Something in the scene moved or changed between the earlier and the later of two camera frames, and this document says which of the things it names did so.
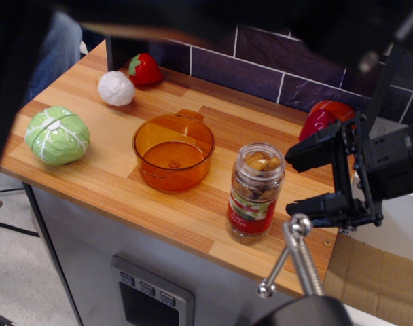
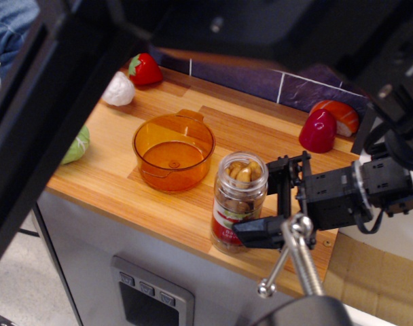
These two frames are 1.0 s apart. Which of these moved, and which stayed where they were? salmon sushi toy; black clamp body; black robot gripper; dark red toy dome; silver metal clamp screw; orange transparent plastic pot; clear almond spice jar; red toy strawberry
Moved: clear almond spice jar; black robot gripper
Stayed: salmon sushi toy; dark red toy dome; orange transparent plastic pot; red toy strawberry; black clamp body; silver metal clamp screw
